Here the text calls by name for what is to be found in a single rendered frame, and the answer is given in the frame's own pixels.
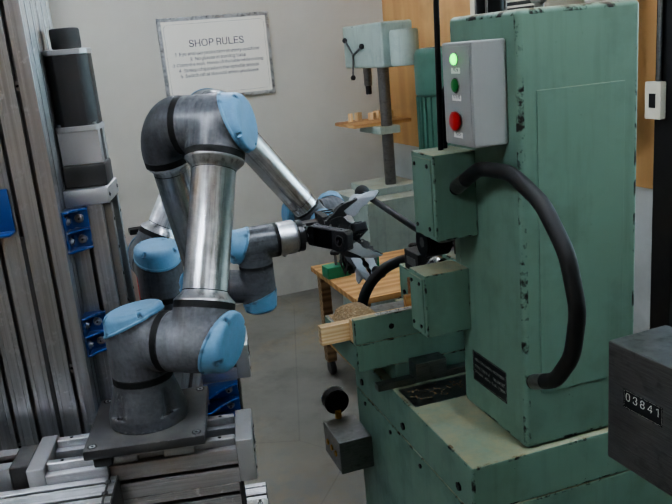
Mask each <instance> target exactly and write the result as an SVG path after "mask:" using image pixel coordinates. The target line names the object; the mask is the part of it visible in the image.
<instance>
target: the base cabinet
mask: <svg viewBox="0 0 672 504"><path fill-rule="evenodd" d="M357 397H358V408H359V420H360V422H361V423H362V425H363V426H364V427H365V428H366V430H367V431H368V432H369V433H370V434H371V436H372V447H373V459H374V466H372V467H369V468H365V469H364V478H365V489H366V501H367V504H464V503H463V502H462V501H461V500H460V499H459V498H458V496H457V495H456V494H455V493H454V492H453V491H452V490H451V489H450V488H449V487H448V485H447V484H446V483H445V482H444V481H443V480H442V479H441V478H440V477H439V475H438V474H437V473H436V472H435V471H434V470H433V469H432V468H431V467H430V466H429V464H428V463H427V462H426V461H425V460H424V459H423V458H422V457H421V456H420V454H419V453H418V452H417V451H416V450H415V449H414V448H413V447H412V446H411V445H410V443H409V442H408V441H407V440H406V439H405V438H404V437H403V436H402V435H401V433H400V432H399V431H398V430H397V429H396V428H395V427H394V426H393V425H392V424H391V422H390V421H389V420H388V419H387V418H386V417H385V416H384V415H383V414H382V412H381V411H380V410H379V409H378V408H377V407H376V406H375V405H374V404H373V403H372V401H371V400H370V399H369V398H368V397H367V396H366V395H365V394H364V393H363V391H362V390H361V389H360V388H359V387H358V386H357ZM515 504H672V497H671V496H670V495H668V494H667V493H665V492H664V491H662V490H661V489H659V488H657V487H656V486H654V485H653V484H651V483H650V482H648V481H646V480H645V479H643V478H642V477H640V476H639V475H637V474H636V473H634V472H632V471H631V470H626V471H623V472H619V473H616V474H613V475H609V476H606V477H602V478H599V479H596V480H592V481H589V482H586V483H582V484H579V485H575V486H572V487H569V488H565V489H562V490H559V491H555V492H552V493H548V494H545V495H542V496H538V497H535V498H532V499H528V500H525V501H522V502H518V503H515Z"/></svg>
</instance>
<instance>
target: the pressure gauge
mask: <svg viewBox="0 0 672 504"><path fill-rule="evenodd" d="M321 402H322V405H323V406H324V407H325V408H326V410H327V411H328V412H330V413H332V414H335V419H341V418H342V413H341V412H343V411H344V410H345V409H346V408H347V406H348V403H349V398H348V395H347V394H346V393H345V391H344V390H343V389H342V388H341V387H339V386H331V387H329V388H327V389H326V390H325V391H324V392H323V394H322V397H321Z"/></svg>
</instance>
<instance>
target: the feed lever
mask: <svg viewBox="0 0 672 504"><path fill-rule="evenodd" d="M368 191H369V189H368V187H367V186H365V185H359V186H357V187H356V189H355V194H363V193H366V192H368ZM370 202H372V203H373V204H374V205H376V206H377V207H379V208H380V209H382V210H383V211H385V212H386V213H388V214H389V215H391V216H392V217H394V218H395V219H397V220H398V221H400V222H401V223H403V224H404V225H405V226H407V227H408V228H410V229H411V230H413V231H414V232H416V224H415V223H413V222H412V221H410V220H409V219H407V218H406V217H404V216H403V215H401V214H400V213H398V212H397V211H395V210H394V209H392V208H391V207H389V206H387V205H386V204H384V203H383V202H381V201H380V200H378V199H377V198H375V199H373V200H371V201H370ZM452 241H453V239H452V240H446V241H440V242H437V241H435V240H432V239H430V238H428V237H426V236H424V235H422V234H420V233H418V232H416V244H417V248H418V251H419V253H420V254H421V255H422V256H423V257H425V258H428V257H433V256H438V255H444V254H448V253H449V252H450V251H451V248H452Z"/></svg>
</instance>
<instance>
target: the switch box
mask: <svg viewBox="0 0 672 504"><path fill-rule="evenodd" d="M454 52H455V53H456V54H457V56H458V63H457V65H456V66H453V65H452V64H451V62H450V56H451V54H452V53H454ZM442 60H443V80H444V101H445V121H446V141H447V143H452V144H457V145H462V146H467V147H472V148H482V147H489V146H496V145H504V144H507V143H508V115H507V78H506V41H505V39H503V38H500V39H485V40H471V41H461V42H450V43H443V44H442ZM451 68H460V74H451ZM453 78H457V79H458V80H459V83H460V89H459V92H458V93H454V92H453V91H452V89H451V81H452V79H453ZM452 95H461V101H452ZM455 111H456V112H457V113H458V114H459V116H460V118H461V125H460V128H459V129H458V130H457V131H453V130H452V128H451V127H450V124H449V116H450V114H451V112H455ZM454 132H460V133H463V139H462V138H457V137H454Z"/></svg>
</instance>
